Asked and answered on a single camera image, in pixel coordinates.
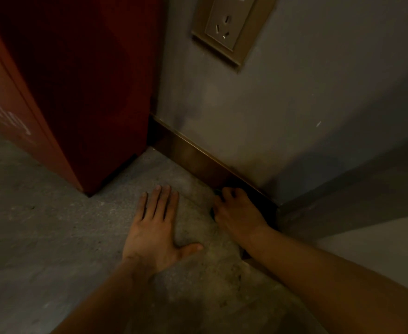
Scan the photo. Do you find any person's left hand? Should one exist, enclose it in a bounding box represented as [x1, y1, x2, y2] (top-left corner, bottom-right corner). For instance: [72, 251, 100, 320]
[121, 185, 204, 274]

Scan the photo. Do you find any person's right hand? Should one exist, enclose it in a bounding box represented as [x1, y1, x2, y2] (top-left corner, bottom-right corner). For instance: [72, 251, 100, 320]
[211, 187, 271, 248]

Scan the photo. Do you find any person's left forearm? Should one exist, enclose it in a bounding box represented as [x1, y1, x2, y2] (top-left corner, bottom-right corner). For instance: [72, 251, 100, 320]
[51, 257, 156, 334]

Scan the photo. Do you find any person's right forearm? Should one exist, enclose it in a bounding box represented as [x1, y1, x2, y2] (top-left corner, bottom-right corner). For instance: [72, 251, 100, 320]
[246, 224, 408, 334]

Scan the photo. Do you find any brass skirting board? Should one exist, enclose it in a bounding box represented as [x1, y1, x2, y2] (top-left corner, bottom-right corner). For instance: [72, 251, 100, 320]
[148, 114, 279, 230]

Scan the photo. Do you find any red metal cabinet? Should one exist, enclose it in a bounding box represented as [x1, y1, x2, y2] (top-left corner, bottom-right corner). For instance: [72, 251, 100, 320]
[0, 0, 166, 197]

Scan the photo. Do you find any gold framed wall socket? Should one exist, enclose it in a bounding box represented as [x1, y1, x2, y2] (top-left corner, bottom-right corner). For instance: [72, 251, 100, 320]
[191, 0, 280, 67]

